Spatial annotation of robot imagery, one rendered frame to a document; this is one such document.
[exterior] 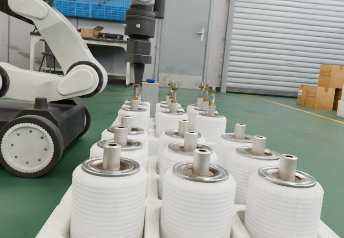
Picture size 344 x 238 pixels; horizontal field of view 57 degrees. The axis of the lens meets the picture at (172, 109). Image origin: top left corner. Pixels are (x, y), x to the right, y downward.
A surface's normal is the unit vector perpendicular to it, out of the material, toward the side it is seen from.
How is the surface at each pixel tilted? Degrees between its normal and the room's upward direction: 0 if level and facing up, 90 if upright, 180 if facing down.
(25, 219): 0
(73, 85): 90
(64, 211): 0
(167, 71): 90
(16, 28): 90
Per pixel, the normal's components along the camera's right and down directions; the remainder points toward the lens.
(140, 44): 0.43, 0.15
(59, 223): 0.08, -0.99
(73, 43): 0.07, 0.14
